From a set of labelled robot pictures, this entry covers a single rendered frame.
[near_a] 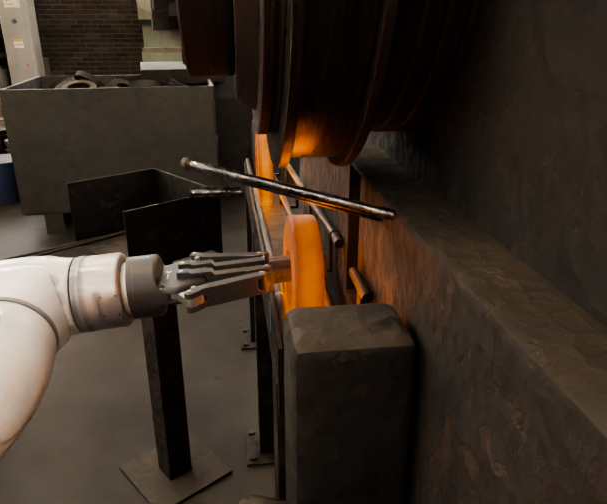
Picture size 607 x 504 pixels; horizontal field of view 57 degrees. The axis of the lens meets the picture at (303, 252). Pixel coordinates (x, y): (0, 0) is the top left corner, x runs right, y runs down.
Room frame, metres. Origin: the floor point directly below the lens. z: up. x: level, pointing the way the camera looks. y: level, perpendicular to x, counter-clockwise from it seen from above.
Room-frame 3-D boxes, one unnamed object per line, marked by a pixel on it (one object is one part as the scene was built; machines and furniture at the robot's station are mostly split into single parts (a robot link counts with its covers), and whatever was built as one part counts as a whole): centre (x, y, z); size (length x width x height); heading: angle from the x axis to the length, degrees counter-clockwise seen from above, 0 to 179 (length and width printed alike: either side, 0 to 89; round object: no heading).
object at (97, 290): (0.61, 0.23, 0.73); 0.09 x 0.06 x 0.09; 7
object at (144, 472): (1.11, 0.33, 0.36); 0.26 x 0.20 x 0.72; 42
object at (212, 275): (0.61, 0.09, 0.74); 0.11 x 0.01 x 0.04; 96
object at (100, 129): (3.28, 1.03, 0.39); 1.03 x 0.83 x 0.79; 101
